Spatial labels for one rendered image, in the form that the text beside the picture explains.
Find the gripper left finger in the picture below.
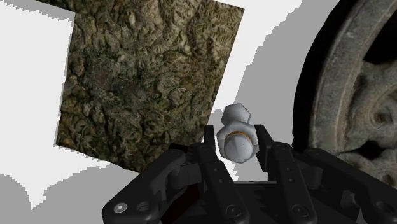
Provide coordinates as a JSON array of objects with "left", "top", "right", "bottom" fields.
[{"left": 101, "top": 125, "right": 251, "bottom": 224}]

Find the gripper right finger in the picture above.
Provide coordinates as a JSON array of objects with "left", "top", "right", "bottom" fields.
[{"left": 254, "top": 124, "right": 397, "bottom": 224}]

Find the grey bolt with nut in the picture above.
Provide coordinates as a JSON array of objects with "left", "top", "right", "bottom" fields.
[{"left": 216, "top": 103, "right": 260, "bottom": 164}]

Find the rusty grey wheel with tyre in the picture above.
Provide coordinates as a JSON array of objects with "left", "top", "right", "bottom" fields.
[{"left": 292, "top": 0, "right": 397, "bottom": 189}]

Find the mossy rock patterned robot stand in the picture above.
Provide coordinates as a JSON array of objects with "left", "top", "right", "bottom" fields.
[{"left": 54, "top": 0, "right": 245, "bottom": 174}]

